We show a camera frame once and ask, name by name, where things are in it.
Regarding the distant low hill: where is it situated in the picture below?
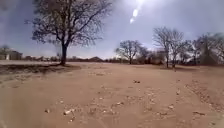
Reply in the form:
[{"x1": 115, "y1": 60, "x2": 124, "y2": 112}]
[{"x1": 87, "y1": 56, "x2": 105, "y2": 63}]

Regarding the bare tree round crown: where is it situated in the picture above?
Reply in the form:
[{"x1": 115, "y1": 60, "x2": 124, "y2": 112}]
[{"x1": 114, "y1": 39, "x2": 146, "y2": 65}]

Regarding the brown bare dirt ground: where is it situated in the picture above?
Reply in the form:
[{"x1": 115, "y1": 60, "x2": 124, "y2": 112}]
[{"x1": 0, "y1": 61, "x2": 224, "y2": 128}]

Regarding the large bare tree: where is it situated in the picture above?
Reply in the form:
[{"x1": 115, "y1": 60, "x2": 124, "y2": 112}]
[{"x1": 25, "y1": 0, "x2": 114, "y2": 67}]

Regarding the tall thin bare tree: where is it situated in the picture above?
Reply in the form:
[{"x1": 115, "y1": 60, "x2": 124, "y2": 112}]
[
  {"x1": 168, "y1": 29, "x2": 186, "y2": 69},
  {"x1": 152, "y1": 26, "x2": 174, "y2": 69}
]

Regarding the pale paved path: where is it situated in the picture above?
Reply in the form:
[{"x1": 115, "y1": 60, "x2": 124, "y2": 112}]
[{"x1": 0, "y1": 59, "x2": 61, "y2": 66}]

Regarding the thicket of trees and bushes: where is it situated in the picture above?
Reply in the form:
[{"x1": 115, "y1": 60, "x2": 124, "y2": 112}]
[{"x1": 136, "y1": 32, "x2": 224, "y2": 67}]

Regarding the building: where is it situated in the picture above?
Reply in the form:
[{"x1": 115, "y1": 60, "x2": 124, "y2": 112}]
[{"x1": 0, "y1": 49, "x2": 24, "y2": 61}]

